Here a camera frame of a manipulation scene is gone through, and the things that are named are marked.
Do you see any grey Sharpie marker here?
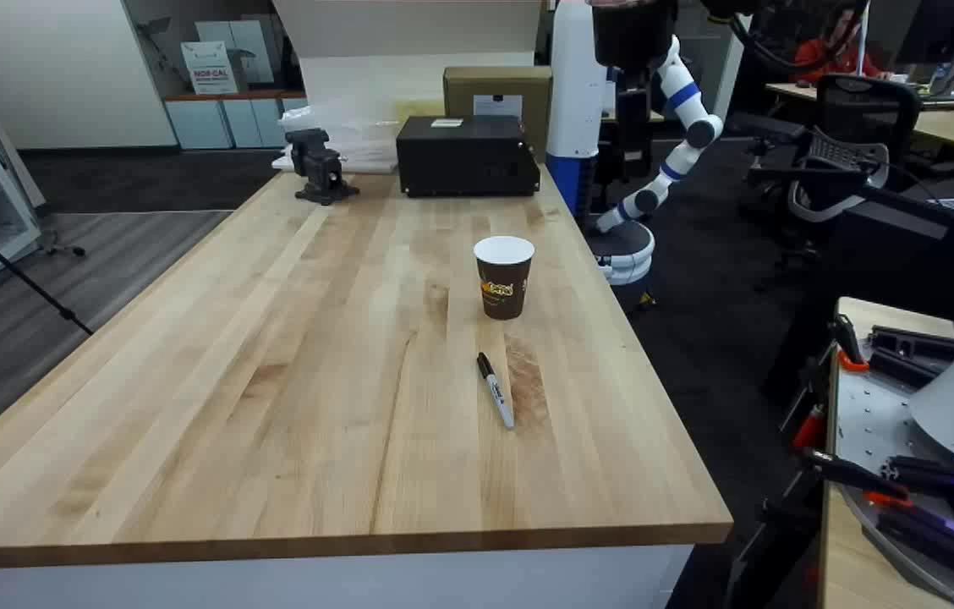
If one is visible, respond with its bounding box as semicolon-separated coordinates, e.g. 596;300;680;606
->
479;352;517;431

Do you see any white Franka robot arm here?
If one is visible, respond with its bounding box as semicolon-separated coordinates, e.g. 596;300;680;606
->
545;0;676;218

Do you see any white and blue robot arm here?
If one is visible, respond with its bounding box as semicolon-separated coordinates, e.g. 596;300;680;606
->
590;33;724;288

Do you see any brown paper cup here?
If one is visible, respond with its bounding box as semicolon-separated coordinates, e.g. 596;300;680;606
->
473;234;536;322

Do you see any black electronics box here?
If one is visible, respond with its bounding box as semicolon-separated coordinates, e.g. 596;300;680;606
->
397;116;537;195

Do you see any cardboard box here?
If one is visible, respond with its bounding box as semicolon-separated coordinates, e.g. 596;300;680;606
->
444;69;552;154

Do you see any black bench vise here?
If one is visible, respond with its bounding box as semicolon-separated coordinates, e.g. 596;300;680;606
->
287;129;357;206

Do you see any person in red shirt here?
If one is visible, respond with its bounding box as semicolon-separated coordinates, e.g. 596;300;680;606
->
795;4;878;85

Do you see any black office chair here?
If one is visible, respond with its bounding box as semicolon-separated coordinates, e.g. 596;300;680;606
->
749;76;922;271

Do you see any grey metal plate with tools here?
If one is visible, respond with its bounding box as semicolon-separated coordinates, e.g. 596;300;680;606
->
834;297;954;599

